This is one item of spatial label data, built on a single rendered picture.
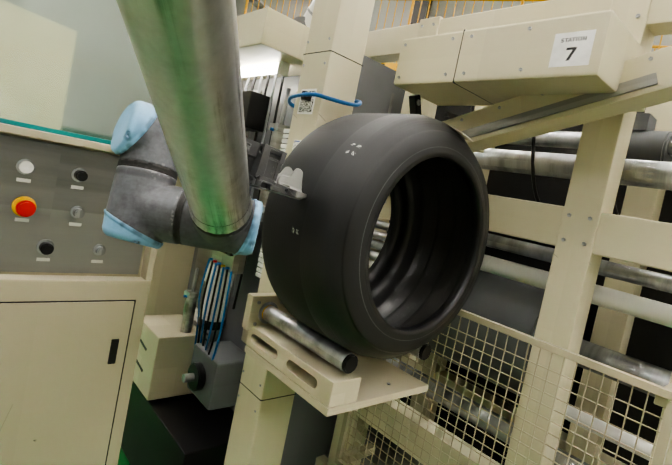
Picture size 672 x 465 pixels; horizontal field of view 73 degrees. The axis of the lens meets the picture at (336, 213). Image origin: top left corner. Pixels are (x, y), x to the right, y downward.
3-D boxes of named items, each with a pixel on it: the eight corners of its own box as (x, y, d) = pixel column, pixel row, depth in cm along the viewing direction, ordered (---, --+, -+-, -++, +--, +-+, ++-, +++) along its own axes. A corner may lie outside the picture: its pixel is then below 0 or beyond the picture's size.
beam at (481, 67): (390, 84, 144) (400, 37, 143) (437, 106, 161) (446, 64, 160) (597, 75, 99) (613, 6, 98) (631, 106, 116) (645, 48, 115)
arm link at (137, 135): (102, 159, 72) (117, 100, 73) (176, 181, 80) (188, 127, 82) (122, 153, 65) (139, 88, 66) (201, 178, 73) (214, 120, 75)
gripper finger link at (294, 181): (321, 176, 93) (286, 162, 86) (312, 204, 93) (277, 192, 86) (311, 174, 95) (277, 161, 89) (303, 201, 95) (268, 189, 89)
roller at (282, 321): (276, 305, 128) (270, 320, 128) (263, 303, 125) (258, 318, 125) (361, 355, 102) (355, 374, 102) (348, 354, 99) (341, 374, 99)
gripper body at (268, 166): (291, 154, 86) (237, 132, 78) (278, 197, 86) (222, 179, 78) (269, 151, 92) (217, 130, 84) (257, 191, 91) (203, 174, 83)
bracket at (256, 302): (241, 326, 125) (247, 292, 124) (345, 320, 151) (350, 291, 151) (247, 331, 122) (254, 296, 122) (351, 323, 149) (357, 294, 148)
